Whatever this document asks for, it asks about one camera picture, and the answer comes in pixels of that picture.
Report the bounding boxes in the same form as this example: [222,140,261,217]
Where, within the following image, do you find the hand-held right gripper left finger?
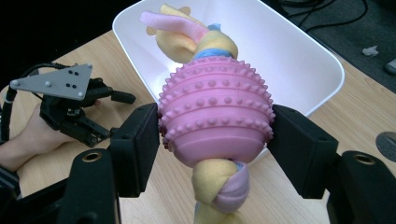
[108,102,161,199]

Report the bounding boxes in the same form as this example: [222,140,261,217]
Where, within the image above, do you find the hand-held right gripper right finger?
[266,104,340,200]

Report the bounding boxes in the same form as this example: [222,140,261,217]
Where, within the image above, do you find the pink ball rope toy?
[138,3,276,224]

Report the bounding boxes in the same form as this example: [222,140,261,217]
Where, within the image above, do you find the white plastic bin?
[111,0,346,166]

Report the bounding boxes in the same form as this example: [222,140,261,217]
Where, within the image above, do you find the crumpled white paper scrap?
[361,45,380,58]

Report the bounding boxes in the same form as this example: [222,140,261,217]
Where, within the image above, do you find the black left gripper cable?
[0,62,76,145]

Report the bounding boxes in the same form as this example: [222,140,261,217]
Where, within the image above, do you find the round table cable hole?
[375,131,396,163]

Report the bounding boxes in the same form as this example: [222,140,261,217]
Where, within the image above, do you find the black floor cable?
[276,0,370,34]

